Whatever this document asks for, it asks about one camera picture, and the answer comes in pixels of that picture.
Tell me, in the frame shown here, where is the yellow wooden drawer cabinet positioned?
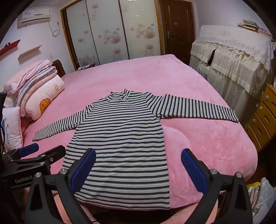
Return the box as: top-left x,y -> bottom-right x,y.
245,83 -> 276,151

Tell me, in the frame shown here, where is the white wall air conditioner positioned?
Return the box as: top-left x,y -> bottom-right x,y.
17,8 -> 53,28

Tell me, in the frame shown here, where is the floral sliding-door wardrobe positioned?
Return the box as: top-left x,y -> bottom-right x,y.
60,0 -> 166,70

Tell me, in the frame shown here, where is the nightstand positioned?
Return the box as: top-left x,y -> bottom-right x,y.
76,64 -> 96,71

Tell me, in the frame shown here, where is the white patterned bag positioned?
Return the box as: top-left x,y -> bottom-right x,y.
248,177 -> 276,224

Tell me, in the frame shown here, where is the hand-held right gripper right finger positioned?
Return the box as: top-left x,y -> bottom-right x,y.
181,148 -> 253,224

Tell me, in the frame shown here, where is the wooden wall shelf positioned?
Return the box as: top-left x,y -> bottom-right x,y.
18,45 -> 42,61

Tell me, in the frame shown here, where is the pink plush bed blanket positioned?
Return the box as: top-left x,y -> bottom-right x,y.
22,54 -> 258,224

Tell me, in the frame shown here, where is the red wall shelf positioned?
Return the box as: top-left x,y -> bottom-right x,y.
0,39 -> 21,56

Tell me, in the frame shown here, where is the pink frilled pillow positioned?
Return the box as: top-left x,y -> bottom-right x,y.
3,59 -> 53,94

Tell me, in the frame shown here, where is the folded striped blanket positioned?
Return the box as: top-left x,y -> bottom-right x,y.
13,66 -> 58,106

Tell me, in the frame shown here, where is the white air conditioner cable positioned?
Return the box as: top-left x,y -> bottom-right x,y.
48,20 -> 61,37

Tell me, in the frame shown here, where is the brown wooden door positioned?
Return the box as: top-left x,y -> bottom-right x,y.
160,0 -> 195,66

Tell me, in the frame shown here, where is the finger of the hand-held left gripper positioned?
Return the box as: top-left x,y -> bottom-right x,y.
2,143 -> 40,162
13,145 -> 66,173

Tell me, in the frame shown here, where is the striped long-sleeve shirt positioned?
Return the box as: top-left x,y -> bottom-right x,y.
32,89 -> 239,210

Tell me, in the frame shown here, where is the stack of books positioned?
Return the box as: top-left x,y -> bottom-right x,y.
237,19 -> 273,36

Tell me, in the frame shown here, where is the cream lace furniture cover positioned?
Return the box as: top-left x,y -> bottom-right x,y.
190,25 -> 275,127

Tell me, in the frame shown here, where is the white pink-edged pillow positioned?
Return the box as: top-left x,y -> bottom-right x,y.
0,106 -> 23,152

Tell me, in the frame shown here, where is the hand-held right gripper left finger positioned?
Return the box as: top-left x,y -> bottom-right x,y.
24,148 -> 97,224

